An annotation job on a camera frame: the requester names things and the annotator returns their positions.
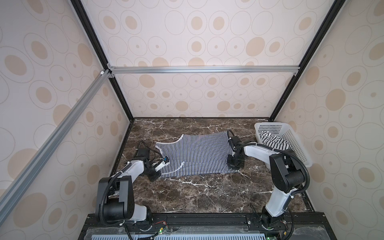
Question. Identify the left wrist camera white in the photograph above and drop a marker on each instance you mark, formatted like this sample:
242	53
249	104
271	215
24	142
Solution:
161	164

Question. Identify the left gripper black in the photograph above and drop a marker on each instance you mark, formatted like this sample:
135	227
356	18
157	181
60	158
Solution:
153	177

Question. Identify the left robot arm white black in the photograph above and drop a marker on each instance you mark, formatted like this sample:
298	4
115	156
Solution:
115	197

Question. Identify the horizontal aluminium back rail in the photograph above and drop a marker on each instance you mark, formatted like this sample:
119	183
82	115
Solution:
210	70

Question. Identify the black white striped tank top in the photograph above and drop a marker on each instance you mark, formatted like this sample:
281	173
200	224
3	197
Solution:
274	141

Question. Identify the diagonal aluminium left rail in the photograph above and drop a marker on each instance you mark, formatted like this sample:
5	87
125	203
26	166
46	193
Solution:
21	184

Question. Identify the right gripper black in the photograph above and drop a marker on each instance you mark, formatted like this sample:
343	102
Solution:
235	162

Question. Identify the left black corner post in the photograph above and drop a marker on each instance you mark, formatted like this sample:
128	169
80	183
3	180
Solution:
91	34

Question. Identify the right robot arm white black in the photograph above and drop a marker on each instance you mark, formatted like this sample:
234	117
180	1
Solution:
290	176

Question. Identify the blue white striped tank top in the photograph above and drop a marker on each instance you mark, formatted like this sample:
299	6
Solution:
196	155

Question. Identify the black corner post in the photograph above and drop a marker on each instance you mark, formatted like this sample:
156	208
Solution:
91	34
325	26

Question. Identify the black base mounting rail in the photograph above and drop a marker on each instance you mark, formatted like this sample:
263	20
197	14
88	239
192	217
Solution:
228	226

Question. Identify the white plastic laundry basket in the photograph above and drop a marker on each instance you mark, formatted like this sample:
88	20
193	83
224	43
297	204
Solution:
285	131

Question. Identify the right black corner post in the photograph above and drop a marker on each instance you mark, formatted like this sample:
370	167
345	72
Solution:
325	26

